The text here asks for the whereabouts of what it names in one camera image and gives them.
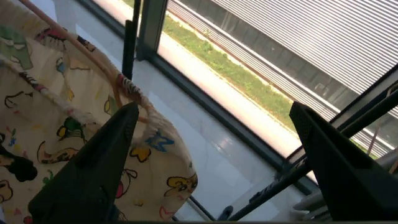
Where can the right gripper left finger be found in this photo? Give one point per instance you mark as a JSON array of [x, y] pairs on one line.
[[90, 177]]

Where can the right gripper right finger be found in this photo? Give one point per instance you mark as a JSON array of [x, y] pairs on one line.
[[351, 180]]

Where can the cream printed garment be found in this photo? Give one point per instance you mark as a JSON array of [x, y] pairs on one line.
[[46, 102]]

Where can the black clothes rack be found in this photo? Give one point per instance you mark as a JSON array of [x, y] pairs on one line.
[[129, 46]]

